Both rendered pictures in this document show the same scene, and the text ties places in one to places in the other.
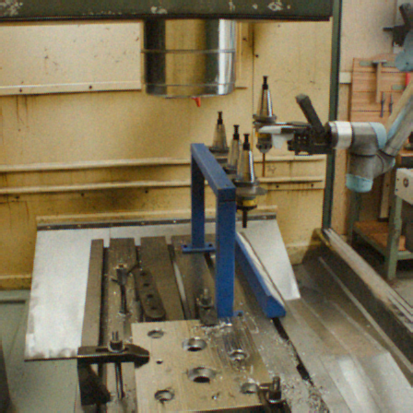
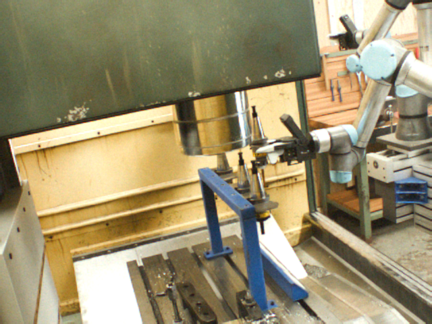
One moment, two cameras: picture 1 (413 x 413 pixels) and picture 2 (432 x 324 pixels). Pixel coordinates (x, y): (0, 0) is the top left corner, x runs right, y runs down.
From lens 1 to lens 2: 0.21 m
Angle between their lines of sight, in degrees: 5
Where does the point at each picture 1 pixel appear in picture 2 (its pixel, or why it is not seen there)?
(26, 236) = (63, 268)
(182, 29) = (209, 102)
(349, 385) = not seen: outside the picture
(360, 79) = not seen: hidden behind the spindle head
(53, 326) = not seen: outside the picture
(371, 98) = (322, 86)
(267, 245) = (269, 237)
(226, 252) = (254, 257)
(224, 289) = (258, 287)
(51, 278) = (96, 302)
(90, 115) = (102, 156)
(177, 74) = (211, 138)
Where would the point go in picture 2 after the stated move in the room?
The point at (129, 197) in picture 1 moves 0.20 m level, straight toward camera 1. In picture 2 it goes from (147, 219) to (154, 235)
